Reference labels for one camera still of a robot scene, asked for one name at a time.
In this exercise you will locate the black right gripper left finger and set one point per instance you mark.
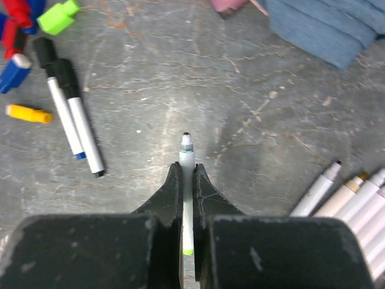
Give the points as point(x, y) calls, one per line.
point(167, 202)

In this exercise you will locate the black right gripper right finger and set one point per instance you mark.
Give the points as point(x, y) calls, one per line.
point(207, 199)

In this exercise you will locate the red cap marker group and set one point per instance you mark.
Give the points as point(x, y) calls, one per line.
point(187, 163)

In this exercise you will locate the blue cap marker group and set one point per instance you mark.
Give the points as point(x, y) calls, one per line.
point(317, 191)

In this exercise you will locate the yellow pen cap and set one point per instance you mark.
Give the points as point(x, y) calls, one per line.
point(28, 114)

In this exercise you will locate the black cap marker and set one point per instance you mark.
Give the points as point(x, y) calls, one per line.
point(68, 82)
point(46, 55)

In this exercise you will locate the blue pen cap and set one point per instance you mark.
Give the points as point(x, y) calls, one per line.
point(3, 19)
point(15, 72)
point(37, 9)

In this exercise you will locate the green pen cap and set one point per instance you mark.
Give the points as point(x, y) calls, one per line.
point(58, 17)

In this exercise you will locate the red pen cap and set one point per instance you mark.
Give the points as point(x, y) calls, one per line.
point(13, 39)
point(20, 11)

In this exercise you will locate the pink folded cloth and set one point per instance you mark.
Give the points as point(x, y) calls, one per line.
point(226, 8)

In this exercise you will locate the blue folded cloth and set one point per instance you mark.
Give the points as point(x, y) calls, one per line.
point(333, 31)

